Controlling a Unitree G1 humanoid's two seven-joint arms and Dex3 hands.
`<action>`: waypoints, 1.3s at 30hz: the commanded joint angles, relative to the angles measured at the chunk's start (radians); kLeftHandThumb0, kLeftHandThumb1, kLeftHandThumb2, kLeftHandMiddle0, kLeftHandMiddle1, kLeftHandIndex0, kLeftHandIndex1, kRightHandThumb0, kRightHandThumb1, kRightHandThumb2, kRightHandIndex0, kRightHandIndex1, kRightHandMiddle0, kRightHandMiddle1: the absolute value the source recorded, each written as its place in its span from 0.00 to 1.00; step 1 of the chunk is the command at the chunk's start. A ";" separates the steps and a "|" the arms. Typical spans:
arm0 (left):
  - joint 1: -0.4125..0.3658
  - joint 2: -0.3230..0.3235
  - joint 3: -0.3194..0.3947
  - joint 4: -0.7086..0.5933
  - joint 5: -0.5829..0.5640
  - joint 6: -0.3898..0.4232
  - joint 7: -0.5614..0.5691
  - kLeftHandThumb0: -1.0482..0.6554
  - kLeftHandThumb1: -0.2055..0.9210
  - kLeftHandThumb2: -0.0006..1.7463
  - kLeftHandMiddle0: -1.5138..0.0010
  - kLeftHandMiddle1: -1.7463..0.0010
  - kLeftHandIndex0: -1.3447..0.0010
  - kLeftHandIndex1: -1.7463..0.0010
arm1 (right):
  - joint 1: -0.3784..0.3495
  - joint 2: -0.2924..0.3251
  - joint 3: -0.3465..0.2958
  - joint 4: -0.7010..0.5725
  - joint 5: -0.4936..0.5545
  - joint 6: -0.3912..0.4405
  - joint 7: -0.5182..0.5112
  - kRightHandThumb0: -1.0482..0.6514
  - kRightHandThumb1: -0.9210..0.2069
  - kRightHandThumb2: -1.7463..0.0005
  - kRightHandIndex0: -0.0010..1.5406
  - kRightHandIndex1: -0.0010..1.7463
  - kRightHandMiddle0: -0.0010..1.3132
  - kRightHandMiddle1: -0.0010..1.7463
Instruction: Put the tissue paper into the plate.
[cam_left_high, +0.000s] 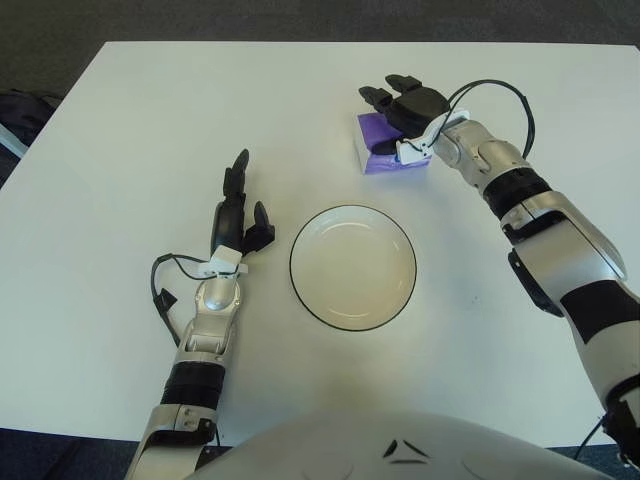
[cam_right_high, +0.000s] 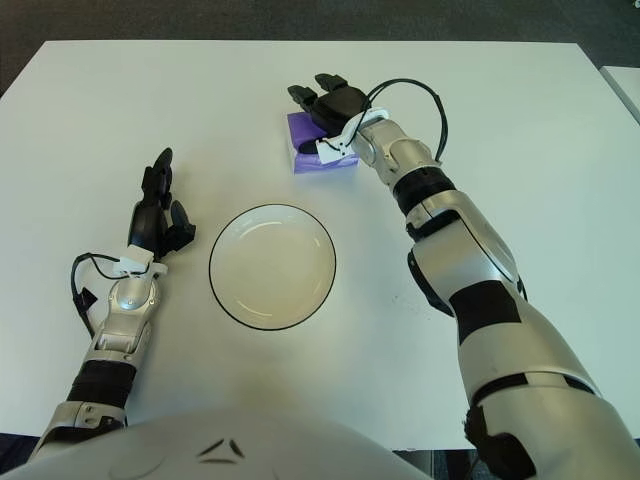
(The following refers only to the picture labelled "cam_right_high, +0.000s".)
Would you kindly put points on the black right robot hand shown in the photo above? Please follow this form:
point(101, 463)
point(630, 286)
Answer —
point(337, 105)

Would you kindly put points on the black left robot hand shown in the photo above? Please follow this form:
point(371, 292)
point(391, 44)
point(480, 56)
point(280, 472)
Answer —
point(147, 220)

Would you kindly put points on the purple tissue paper pack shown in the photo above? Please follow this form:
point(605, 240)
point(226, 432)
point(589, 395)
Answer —
point(300, 165)

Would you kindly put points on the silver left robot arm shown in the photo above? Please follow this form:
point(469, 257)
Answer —
point(127, 305)

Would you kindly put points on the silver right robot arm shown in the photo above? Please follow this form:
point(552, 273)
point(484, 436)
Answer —
point(480, 270)

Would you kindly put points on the white plate with black rim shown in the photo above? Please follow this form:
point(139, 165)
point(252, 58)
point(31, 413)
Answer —
point(272, 265)

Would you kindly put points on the grey robot torso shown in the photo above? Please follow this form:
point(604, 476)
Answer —
point(215, 450)

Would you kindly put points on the white neighbouring table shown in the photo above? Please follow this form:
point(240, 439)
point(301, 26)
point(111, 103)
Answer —
point(625, 87)

